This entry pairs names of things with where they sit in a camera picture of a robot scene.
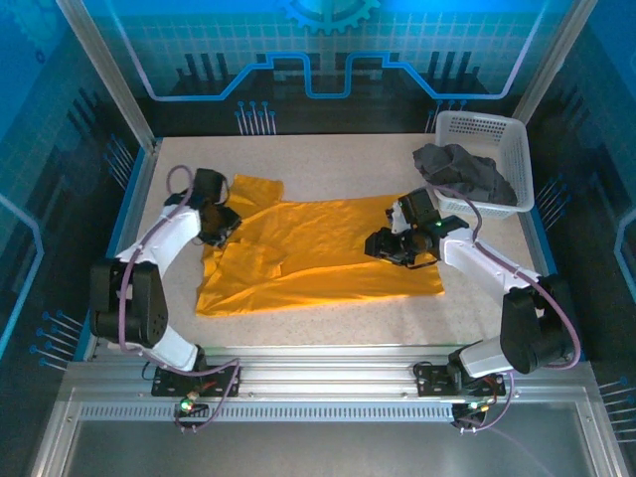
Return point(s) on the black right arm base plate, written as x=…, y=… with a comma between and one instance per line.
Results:
x=432, y=380

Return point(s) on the aluminium frame post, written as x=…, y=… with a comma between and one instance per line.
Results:
x=551, y=64
x=107, y=69

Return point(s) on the small led circuit board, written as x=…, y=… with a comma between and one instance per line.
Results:
x=474, y=405
x=187, y=405

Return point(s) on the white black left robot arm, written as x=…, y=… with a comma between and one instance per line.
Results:
x=174, y=233

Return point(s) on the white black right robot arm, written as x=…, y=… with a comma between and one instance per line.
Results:
x=472, y=258

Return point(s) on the yellow t-shirt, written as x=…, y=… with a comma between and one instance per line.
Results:
x=323, y=248

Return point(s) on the dark grey t-shirt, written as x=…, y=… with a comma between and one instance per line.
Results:
x=467, y=174

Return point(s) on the aluminium frame rail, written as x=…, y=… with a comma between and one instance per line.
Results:
x=323, y=367

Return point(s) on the white plastic basket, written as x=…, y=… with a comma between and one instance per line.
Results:
x=519, y=149

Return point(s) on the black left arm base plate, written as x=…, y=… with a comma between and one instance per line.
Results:
x=169, y=385

